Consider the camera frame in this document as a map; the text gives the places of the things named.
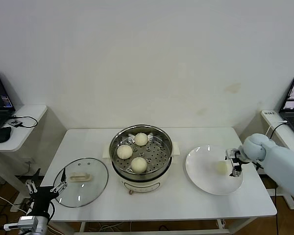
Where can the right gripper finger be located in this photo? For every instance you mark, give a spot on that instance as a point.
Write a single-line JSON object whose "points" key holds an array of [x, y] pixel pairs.
{"points": [[236, 172], [227, 154]]}

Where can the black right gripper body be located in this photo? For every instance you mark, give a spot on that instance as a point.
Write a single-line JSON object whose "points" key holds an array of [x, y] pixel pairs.
{"points": [[238, 156]]}

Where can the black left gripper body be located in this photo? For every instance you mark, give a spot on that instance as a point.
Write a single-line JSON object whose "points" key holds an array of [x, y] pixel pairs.
{"points": [[42, 195]]}

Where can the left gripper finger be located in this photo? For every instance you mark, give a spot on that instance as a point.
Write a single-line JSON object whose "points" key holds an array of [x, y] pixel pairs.
{"points": [[31, 186], [63, 177]]}

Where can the white steamed baozi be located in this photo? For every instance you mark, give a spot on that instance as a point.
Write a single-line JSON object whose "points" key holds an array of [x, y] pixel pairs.
{"points": [[140, 139], [124, 151], [221, 168], [139, 165]]}

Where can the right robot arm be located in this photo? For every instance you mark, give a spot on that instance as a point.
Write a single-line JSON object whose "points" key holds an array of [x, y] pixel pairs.
{"points": [[279, 161]]}

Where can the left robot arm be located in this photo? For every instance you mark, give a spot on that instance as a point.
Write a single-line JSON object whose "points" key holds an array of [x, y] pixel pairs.
{"points": [[31, 224]]}

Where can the perforated steel steamer basket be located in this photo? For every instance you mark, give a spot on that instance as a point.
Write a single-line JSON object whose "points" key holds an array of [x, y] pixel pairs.
{"points": [[156, 151]]}

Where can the white round plate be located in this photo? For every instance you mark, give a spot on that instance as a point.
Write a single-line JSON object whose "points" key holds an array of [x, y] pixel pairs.
{"points": [[203, 176]]}

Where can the white side desk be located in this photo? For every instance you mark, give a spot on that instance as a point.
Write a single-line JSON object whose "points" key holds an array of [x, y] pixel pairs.
{"points": [[27, 137], [287, 137]]}

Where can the black computer mouse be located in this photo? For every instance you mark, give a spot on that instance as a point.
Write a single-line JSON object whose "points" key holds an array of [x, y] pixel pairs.
{"points": [[2, 134]]}

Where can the small black hub device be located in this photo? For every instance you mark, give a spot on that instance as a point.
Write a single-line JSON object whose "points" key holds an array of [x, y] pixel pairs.
{"points": [[14, 122]]}

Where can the white table frame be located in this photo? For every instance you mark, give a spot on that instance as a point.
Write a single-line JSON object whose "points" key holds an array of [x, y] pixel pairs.
{"points": [[149, 232]]}

